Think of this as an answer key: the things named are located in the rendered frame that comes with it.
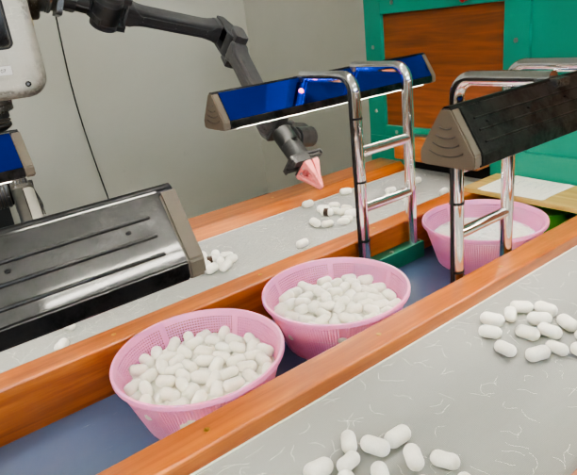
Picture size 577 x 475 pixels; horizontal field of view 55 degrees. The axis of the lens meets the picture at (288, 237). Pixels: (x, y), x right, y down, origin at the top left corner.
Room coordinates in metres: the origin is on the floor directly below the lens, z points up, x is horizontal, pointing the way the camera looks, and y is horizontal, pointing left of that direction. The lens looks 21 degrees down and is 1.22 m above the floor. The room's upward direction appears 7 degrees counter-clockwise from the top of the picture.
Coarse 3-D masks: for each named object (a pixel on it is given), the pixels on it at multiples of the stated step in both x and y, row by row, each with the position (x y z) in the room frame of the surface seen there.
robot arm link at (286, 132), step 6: (282, 126) 1.48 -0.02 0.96; (288, 126) 1.49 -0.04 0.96; (294, 126) 1.52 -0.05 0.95; (276, 132) 1.48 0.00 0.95; (282, 132) 1.47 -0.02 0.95; (288, 132) 1.47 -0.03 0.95; (294, 132) 1.49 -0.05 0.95; (276, 138) 1.47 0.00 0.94; (282, 138) 1.46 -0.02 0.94; (288, 138) 1.45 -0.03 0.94; (294, 138) 1.46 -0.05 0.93; (300, 138) 1.50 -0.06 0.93; (282, 144) 1.46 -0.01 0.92
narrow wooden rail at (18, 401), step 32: (448, 192) 1.37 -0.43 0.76; (384, 224) 1.19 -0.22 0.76; (320, 256) 1.05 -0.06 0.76; (352, 256) 1.10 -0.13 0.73; (224, 288) 0.96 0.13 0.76; (256, 288) 0.96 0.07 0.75; (160, 320) 0.86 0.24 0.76; (64, 352) 0.79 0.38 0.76; (96, 352) 0.78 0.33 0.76; (0, 384) 0.72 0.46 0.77; (32, 384) 0.73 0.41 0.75; (64, 384) 0.75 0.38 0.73; (96, 384) 0.78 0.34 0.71; (0, 416) 0.70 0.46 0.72; (32, 416) 0.72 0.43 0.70; (64, 416) 0.74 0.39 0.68
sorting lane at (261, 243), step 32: (352, 192) 1.54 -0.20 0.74; (384, 192) 1.51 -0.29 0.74; (416, 192) 1.47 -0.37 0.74; (256, 224) 1.37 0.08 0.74; (288, 224) 1.34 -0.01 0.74; (352, 224) 1.28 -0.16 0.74; (256, 256) 1.15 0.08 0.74; (288, 256) 1.13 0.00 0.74; (192, 288) 1.02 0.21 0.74; (96, 320) 0.94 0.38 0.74; (128, 320) 0.92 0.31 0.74; (0, 352) 0.86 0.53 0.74; (32, 352) 0.84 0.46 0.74
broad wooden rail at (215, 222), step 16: (384, 160) 1.77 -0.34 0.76; (336, 176) 1.65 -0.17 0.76; (352, 176) 1.62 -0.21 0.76; (368, 176) 1.64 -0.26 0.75; (384, 176) 1.66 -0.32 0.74; (272, 192) 1.56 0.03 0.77; (288, 192) 1.54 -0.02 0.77; (304, 192) 1.52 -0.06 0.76; (320, 192) 1.53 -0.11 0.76; (336, 192) 1.55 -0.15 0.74; (224, 208) 1.46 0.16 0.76; (240, 208) 1.44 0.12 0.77; (256, 208) 1.42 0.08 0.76; (272, 208) 1.44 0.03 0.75; (288, 208) 1.45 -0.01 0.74; (192, 224) 1.35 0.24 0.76; (208, 224) 1.34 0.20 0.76; (224, 224) 1.35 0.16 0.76; (240, 224) 1.37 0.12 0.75
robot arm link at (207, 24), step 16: (96, 0) 1.66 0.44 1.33; (112, 0) 1.65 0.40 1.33; (128, 0) 1.69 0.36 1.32; (128, 16) 1.70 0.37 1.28; (144, 16) 1.73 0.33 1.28; (160, 16) 1.75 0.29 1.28; (176, 16) 1.79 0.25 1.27; (192, 16) 1.84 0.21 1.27; (112, 32) 1.70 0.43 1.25; (176, 32) 1.80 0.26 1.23; (192, 32) 1.82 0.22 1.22; (208, 32) 1.84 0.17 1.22; (224, 32) 1.90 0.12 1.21; (224, 48) 1.83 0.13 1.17
